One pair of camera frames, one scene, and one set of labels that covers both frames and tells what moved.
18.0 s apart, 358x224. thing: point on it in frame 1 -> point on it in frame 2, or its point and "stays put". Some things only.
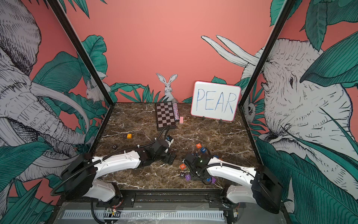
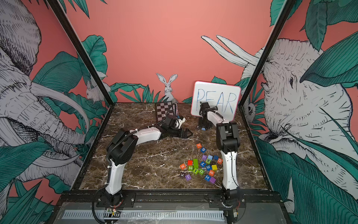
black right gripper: (191, 172) -> (201, 124)
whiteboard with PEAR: (215, 101) stays put
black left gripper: (168, 160) -> (182, 132)
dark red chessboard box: (165, 115) stays put
